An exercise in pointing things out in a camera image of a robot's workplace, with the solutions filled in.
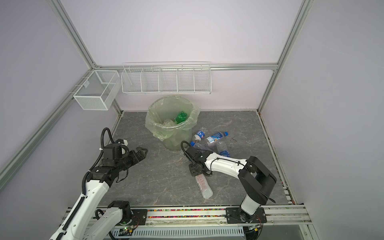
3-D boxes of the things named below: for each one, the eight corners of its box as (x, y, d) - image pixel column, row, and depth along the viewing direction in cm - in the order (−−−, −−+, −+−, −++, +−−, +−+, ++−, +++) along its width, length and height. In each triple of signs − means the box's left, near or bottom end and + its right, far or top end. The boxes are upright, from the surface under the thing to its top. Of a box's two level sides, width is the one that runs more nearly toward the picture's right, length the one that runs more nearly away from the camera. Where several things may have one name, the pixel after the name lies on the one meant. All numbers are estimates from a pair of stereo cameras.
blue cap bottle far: (208, 148, 100) (208, 143, 95) (204, 143, 102) (204, 139, 98) (227, 137, 105) (228, 133, 101) (223, 133, 108) (224, 128, 103)
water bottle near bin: (193, 138, 103) (193, 135, 101) (199, 132, 107) (199, 129, 104) (198, 142, 101) (198, 139, 99) (204, 136, 105) (205, 133, 102)
